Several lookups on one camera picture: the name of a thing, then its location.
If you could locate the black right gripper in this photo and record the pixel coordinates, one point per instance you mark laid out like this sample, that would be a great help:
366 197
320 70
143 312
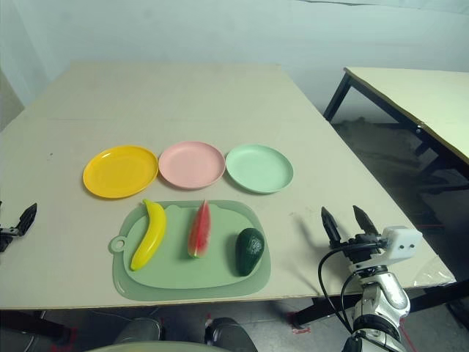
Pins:
362 247

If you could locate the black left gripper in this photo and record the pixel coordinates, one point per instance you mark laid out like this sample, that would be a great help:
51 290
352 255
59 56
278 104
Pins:
6 236

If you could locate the dark green toy avocado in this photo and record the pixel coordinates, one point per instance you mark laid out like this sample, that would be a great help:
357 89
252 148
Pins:
249 253

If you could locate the yellow toy banana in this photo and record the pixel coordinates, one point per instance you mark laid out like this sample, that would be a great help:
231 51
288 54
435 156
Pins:
152 234

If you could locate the toy watermelon slice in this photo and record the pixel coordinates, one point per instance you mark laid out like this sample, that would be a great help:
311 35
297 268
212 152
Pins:
199 234

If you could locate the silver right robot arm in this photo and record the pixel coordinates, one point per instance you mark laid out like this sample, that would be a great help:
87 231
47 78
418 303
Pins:
388 293

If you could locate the black table leg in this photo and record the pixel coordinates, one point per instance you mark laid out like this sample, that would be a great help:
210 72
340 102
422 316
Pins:
33 326
318 309

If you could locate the clear plastic film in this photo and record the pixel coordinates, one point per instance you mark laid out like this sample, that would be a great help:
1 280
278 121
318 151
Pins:
436 275

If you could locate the mint green plastic plate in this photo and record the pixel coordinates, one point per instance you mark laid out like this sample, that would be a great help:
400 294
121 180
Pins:
259 168

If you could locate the yellow plastic plate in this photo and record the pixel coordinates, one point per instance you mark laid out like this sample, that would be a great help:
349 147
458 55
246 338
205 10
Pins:
121 172

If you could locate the light green cutting board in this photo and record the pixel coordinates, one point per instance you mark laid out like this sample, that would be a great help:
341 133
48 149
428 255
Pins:
216 264

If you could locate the grey robot left leg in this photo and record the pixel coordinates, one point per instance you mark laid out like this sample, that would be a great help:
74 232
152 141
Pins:
141 330

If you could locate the dark robot right leg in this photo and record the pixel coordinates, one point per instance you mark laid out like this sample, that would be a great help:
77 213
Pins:
231 335

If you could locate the pink plastic plate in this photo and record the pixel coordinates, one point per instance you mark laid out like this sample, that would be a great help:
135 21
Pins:
191 165

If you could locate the pale robot torso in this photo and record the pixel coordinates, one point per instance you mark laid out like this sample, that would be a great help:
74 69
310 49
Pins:
146 347

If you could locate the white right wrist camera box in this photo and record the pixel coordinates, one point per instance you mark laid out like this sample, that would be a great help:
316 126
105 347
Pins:
401 243

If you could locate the cream side table black frame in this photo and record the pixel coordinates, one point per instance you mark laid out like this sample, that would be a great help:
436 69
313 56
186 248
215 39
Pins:
421 91

